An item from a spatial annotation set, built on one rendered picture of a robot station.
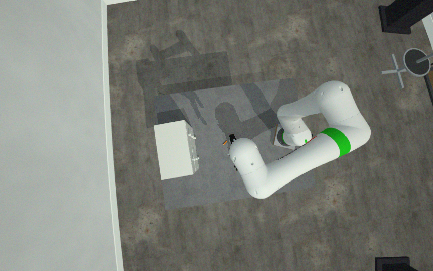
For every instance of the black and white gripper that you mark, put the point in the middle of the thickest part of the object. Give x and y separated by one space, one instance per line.
232 138

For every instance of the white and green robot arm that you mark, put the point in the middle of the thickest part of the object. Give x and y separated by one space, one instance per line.
348 130

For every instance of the white small chest of drawers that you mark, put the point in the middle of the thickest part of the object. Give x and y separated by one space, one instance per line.
173 150

